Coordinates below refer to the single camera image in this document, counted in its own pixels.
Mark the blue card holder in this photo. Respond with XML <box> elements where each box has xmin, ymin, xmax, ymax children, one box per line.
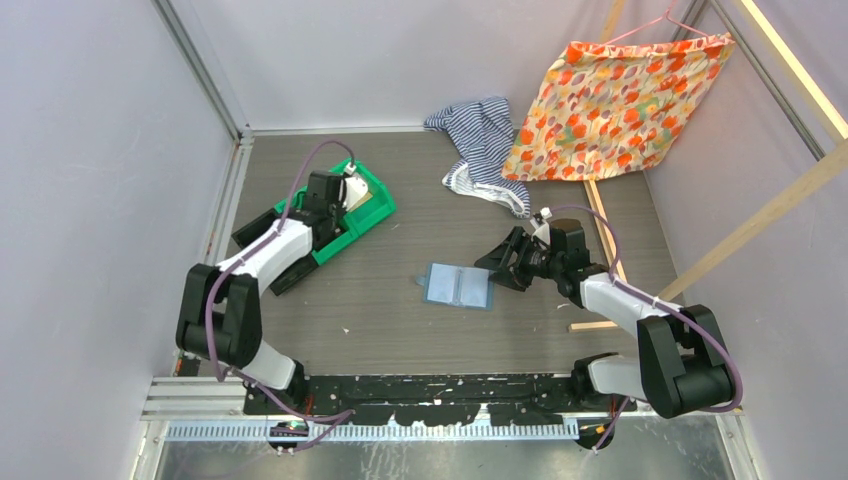
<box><xmin>415</xmin><ymin>263</ymin><xmax>494</xmax><ymax>310</ymax></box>

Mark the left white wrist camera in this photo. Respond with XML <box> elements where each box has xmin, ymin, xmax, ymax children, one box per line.
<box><xmin>341</xmin><ymin>164</ymin><xmax>372</xmax><ymax>212</ymax></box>

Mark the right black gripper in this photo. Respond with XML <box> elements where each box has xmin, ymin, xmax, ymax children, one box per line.
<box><xmin>476</xmin><ymin>226</ymin><xmax>564</xmax><ymax>292</ymax></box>

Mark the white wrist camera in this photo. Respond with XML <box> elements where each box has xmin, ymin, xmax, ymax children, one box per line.
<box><xmin>341</xmin><ymin>164</ymin><xmax>372</xmax><ymax>212</ymax></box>
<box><xmin>530</xmin><ymin>207</ymin><xmax>552</xmax><ymax>245</ymax></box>

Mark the aluminium front rail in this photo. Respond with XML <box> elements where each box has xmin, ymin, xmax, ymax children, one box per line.
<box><xmin>140</xmin><ymin>370</ymin><xmax>745</xmax><ymax>444</ymax></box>

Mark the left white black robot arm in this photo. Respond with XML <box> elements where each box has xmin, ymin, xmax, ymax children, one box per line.
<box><xmin>176</xmin><ymin>171</ymin><xmax>369</xmax><ymax>414</ymax></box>

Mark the green plastic bin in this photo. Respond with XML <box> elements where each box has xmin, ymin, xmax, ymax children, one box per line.
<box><xmin>276</xmin><ymin>157</ymin><xmax>396</xmax><ymax>265</ymax></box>

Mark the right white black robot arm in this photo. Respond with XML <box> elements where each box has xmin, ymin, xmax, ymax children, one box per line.
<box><xmin>475</xmin><ymin>219</ymin><xmax>742</xmax><ymax>418</ymax></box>

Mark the orange floral cloth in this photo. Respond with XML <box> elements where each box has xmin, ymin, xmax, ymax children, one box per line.
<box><xmin>501</xmin><ymin>33</ymin><xmax>736</xmax><ymax>182</ymax></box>

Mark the pink clothes hanger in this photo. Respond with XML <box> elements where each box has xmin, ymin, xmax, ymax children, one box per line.
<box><xmin>603</xmin><ymin>0</ymin><xmax>707</xmax><ymax>45</ymax></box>

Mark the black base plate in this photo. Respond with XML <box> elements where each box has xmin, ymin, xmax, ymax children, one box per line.
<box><xmin>270</xmin><ymin>373</ymin><xmax>621</xmax><ymax>427</ymax></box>

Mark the black plastic bin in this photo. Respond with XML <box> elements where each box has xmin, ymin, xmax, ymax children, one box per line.
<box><xmin>232</xmin><ymin>209</ymin><xmax>318</xmax><ymax>296</ymax></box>

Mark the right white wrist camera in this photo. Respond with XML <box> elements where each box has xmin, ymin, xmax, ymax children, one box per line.
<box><xmin>530</xmin><ymin>207</ymin><xmax>552</xmax><ymax>245</ymax></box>

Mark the blue white striped cloth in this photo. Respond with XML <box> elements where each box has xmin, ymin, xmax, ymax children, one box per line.
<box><xmin>423</xmin><ymin>96</ymin><xmax>531</xmax><ymax>219</ymax></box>

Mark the wooden frame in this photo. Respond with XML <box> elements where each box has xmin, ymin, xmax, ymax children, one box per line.
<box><xmin>568</xmin><ymin>0</ymin><xmax>848</xmax><ymax>334</ymax></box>

